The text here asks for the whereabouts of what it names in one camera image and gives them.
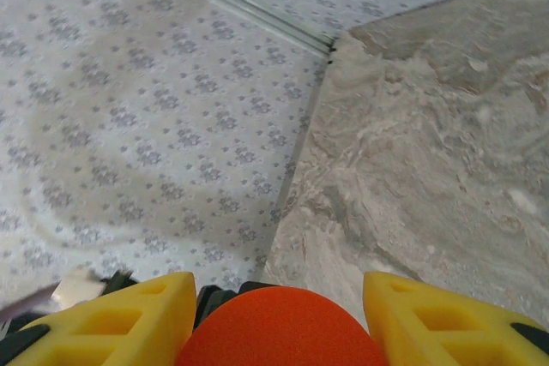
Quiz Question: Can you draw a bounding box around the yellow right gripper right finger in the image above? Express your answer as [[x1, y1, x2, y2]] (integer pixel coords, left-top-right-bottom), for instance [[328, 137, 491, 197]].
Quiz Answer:
[[363, 270, 549, 366]]

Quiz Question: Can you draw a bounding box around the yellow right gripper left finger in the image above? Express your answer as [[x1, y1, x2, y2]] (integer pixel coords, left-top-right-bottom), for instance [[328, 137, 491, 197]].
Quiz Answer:
[[0, 271, 198, 366]]

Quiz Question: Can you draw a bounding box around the orange pill bottle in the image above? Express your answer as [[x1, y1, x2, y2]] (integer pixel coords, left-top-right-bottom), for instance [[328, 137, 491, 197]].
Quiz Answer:
[[178, 284, 387, 366]]

